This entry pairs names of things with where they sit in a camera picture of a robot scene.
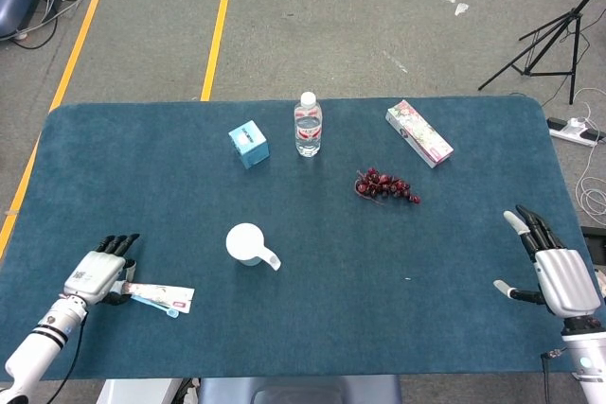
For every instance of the black tripod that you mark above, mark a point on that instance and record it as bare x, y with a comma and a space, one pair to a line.
575, 13

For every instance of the robot torso base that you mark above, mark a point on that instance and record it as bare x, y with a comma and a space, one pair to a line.
284, 390

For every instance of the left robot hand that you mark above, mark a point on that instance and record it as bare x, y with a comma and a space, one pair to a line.
94, 276

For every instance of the light blue toothbrush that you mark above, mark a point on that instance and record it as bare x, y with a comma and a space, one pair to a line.
172, 313

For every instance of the floral white toothpaste tube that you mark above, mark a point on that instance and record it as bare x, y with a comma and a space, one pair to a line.
165, 294

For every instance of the small light blue carton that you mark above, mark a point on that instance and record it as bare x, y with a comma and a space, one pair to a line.
248, 144

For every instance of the bunch of red grapes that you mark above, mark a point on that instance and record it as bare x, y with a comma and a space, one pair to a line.
383, 186

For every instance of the white power strip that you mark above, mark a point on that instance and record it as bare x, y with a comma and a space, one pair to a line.
568, 132

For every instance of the blue table mat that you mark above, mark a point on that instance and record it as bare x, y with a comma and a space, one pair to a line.
331, 281

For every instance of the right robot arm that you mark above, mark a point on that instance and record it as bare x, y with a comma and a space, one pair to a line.
587, 361

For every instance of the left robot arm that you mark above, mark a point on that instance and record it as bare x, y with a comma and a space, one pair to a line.
33, 352

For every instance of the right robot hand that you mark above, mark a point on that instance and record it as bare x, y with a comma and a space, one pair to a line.
563, 281

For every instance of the floral long box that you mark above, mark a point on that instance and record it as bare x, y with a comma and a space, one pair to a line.
421, 134

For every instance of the clear water bottle red label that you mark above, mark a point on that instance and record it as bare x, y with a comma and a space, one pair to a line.
308, 134

